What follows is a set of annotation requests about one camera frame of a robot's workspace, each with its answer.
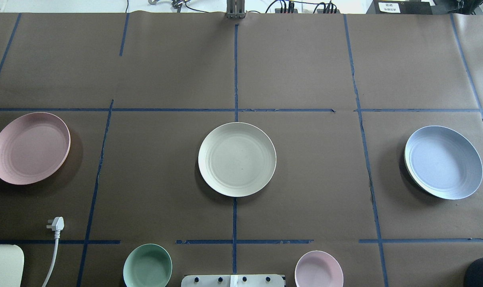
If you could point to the green bowl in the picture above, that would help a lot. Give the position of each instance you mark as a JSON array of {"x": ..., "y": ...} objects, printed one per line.
[{"x": 148, "y": 265}]

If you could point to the blue plate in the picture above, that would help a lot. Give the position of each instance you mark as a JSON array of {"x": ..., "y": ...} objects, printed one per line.
[{"x": 443, "y": 162}]

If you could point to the aluminium frame post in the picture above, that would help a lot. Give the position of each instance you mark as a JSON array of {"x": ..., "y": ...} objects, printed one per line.
[{"x": 235, "y": 9}]

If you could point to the pink bowl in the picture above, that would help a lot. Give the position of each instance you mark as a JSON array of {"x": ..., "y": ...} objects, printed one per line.
[{"x": 318, "y": 269}]

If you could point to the dark blue saucepan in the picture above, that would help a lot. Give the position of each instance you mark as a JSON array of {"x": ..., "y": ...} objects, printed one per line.
[{"x": 473, "y": 276}]

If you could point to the cream plate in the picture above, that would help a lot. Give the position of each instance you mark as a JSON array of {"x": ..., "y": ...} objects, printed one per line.
[{"x": 237, "y": 159}]

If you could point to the black box with label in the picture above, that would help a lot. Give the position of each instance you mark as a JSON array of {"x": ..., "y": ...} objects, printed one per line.
[{"x": 407, "y": 7}]

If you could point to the pink plate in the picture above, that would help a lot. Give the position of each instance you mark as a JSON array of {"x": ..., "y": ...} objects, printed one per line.
[{"x": 33, "y": 147}]

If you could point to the white power plug with cable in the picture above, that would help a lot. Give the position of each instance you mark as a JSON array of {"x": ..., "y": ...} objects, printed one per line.
[{"x": 56, "y": 225}]

